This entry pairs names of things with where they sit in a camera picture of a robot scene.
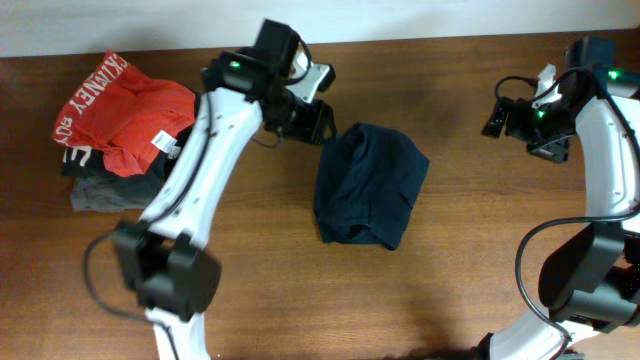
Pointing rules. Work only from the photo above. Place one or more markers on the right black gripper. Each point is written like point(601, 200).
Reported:
point(521, 110)

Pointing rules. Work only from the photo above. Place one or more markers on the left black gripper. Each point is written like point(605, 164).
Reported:
point(316, 126)

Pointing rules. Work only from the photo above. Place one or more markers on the navy blue shorts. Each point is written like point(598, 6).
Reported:
point(368, 182)

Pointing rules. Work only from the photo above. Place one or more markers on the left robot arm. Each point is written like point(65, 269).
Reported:
point(162, 256)

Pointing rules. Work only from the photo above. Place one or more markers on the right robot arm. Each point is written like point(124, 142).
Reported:
point(589, 285)

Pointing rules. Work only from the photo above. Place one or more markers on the red folded shirt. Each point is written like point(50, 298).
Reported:
point(126, 115)

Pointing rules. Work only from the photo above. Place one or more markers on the black folded shirt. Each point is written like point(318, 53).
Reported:
point(79, 163)

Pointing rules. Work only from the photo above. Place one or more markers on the grey folded shirt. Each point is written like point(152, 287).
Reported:
point(108, 195)

